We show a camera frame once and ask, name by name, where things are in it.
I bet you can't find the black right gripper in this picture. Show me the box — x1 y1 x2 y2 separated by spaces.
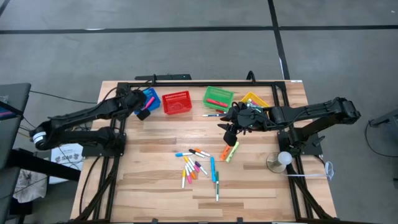
217 105 270 133

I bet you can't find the pink slim marker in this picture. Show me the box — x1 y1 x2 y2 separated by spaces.
144 96 156 111

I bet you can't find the yellow-green highlighter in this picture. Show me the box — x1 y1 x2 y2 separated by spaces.
225 141 241 164

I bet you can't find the orange highlighter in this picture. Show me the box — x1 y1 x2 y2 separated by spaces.
220 144 233 162

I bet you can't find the teal thick marker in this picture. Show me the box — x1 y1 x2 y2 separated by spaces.
210 156 217 183

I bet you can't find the blue plastic basket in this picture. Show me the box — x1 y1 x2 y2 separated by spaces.
133 87 162 115

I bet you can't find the green plastic basket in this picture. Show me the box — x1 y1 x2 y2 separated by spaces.
203 86 234 113

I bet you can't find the yellow plastic basket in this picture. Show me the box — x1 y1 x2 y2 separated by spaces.
241 91 271 109

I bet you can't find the black power strip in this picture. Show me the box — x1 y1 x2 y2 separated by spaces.
134 73 193 82

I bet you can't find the red plastic basket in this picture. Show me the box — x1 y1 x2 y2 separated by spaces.
161 90 193 116

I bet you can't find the small black cap marker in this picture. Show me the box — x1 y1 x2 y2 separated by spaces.
188 149 206 159

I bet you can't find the small purple cap marker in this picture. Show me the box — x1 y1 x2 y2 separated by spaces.
194 161 209 176

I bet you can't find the small pink cap marker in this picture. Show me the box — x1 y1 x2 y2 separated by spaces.
184 164 193 185
187 156 200 173

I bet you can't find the brass base white bulb lamp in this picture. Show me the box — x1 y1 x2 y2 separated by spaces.
266 151 294 174

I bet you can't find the white printed paper sheet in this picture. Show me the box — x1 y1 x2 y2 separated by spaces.
49 142 85 185

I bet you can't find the black beam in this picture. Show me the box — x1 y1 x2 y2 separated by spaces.
6 148 81 182

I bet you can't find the dark grey side table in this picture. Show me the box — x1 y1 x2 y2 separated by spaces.
0 82 32 224

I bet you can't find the white crumpled cloth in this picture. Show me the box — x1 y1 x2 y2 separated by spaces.
12 169 48 203

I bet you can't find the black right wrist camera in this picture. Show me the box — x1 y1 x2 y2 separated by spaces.
223 130 239 147

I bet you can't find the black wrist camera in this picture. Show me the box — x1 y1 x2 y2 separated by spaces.
223 130 239 147
136 108 152 122

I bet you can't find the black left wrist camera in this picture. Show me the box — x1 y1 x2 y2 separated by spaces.
136 108 152 122

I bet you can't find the black aluminium table frame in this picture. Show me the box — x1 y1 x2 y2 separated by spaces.
74 80 338 224

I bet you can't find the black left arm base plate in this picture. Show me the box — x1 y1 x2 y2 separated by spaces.
81 132 127 157

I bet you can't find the black floor cable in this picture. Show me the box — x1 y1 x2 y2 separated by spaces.
29 90 98 105

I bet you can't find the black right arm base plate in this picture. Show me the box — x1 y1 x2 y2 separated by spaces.
277 130 326 157

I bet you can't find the white cable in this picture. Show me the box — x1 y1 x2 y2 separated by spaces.
284 161 335 182

